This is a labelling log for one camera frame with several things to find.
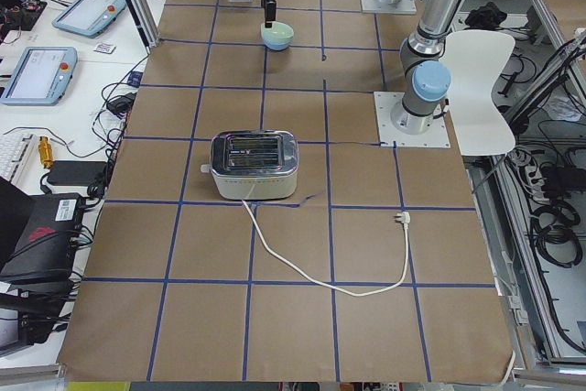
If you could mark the green bowl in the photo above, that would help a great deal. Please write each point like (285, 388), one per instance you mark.
(277, 34)

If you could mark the blue bowl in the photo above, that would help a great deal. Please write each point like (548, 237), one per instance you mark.
(277, 45)

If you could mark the cream toaster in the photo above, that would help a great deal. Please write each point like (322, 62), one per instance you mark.
(254, 165)

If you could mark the small printed label card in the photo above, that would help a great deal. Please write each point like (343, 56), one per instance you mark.
(105, 48)

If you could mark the teach pendant tablet far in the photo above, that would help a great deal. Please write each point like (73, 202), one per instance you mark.
(89, 18)

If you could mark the teach pendant tablet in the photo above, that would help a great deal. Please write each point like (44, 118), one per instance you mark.
(89, 18)
(41, 76)

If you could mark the white chair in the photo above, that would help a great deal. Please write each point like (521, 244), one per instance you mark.
(475, 59)

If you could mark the teach pendant tablet near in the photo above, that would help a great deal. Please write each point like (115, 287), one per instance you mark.
(41, 76)

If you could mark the yellow connector block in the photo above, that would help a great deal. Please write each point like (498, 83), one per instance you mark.
(45, 152)

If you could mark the black power adapter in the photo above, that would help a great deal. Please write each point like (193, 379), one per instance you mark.
(75, 173)

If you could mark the white keyboard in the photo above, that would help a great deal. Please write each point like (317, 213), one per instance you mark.
(17, 149)

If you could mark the black computer box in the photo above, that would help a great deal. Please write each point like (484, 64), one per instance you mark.
(36, 235)

